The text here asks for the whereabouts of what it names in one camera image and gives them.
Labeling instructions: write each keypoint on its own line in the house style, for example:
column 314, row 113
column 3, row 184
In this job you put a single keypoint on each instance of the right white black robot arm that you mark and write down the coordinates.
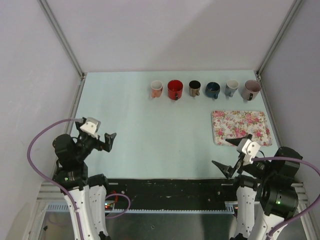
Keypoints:
column 264, row 191

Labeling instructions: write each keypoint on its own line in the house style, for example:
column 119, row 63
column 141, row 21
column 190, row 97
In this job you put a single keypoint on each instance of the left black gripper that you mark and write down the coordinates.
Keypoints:
column 100, row 144

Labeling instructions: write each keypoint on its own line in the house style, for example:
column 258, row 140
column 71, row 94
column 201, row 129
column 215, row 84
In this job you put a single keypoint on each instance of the grey mug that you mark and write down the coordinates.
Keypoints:
column 231, row 87

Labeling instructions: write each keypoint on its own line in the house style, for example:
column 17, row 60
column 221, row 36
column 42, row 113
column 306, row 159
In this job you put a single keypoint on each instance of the brown patterned mug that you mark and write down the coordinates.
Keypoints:
column 194, row 88

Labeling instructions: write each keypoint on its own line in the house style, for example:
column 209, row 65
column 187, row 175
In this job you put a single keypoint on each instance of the aluminium frame post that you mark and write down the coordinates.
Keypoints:
column 49, row 14
column 284, row 27

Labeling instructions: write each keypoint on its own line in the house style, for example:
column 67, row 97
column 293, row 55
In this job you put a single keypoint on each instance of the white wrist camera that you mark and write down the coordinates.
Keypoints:
column 249, row 149
column 91, row 127

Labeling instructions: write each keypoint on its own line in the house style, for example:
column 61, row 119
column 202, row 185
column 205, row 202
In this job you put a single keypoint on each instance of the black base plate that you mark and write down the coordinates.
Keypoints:
column 175, row 194

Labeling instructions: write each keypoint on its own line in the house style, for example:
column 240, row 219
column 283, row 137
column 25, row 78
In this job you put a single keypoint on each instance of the floral tray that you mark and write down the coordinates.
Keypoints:
column 233, row 124

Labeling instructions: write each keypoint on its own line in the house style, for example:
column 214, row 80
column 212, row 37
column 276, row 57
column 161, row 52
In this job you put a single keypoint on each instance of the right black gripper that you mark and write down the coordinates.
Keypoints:
column 228, row 170

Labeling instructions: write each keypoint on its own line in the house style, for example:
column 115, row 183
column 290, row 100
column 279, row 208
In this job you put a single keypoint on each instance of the right aluminium frame post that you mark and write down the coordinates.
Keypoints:
column 284, row 27

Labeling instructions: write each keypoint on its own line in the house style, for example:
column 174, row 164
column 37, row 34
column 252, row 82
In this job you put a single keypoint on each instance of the lilac mug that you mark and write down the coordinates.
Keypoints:
column 251, row 89

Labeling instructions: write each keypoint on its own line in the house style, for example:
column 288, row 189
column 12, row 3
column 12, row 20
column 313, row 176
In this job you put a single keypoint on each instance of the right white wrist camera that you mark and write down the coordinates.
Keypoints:
column 249, row 149

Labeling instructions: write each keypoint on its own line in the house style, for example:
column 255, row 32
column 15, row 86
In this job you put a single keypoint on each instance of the pink white mug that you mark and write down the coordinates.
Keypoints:
column 156, row 89

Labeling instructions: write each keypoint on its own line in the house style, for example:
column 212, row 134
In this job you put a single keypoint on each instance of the left aluminium frame post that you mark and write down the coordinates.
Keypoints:
column 49, row 14

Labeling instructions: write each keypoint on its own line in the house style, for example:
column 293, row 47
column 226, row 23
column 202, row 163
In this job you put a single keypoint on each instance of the red mug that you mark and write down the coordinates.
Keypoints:
column 175, row 89

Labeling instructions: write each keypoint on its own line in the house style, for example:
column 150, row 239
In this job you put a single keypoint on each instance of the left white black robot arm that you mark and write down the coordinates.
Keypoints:
column 84, row 195

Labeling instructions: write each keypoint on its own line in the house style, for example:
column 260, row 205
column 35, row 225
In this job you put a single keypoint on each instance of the blue mug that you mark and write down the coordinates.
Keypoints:
column 212, row 90

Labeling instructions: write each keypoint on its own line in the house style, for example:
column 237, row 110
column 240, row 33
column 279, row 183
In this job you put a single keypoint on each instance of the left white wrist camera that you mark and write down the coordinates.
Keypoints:
column 91, row 127

